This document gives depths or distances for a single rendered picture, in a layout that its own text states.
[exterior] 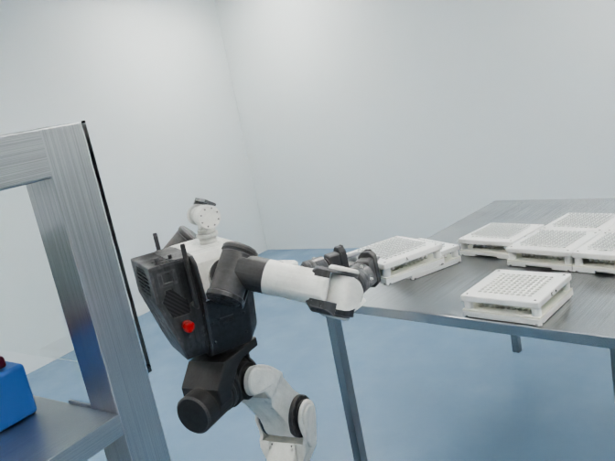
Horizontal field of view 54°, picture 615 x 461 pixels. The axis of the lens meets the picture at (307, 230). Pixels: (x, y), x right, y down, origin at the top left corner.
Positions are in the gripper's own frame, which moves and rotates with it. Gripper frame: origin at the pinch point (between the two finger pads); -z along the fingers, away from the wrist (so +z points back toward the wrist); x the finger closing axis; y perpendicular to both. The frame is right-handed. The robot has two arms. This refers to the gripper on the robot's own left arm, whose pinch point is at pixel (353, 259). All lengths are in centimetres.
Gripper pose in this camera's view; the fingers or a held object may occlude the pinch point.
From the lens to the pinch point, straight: 209.8
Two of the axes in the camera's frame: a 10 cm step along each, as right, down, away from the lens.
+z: -9.1, 2.7, -3.1
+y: 3.6, 1.4, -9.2
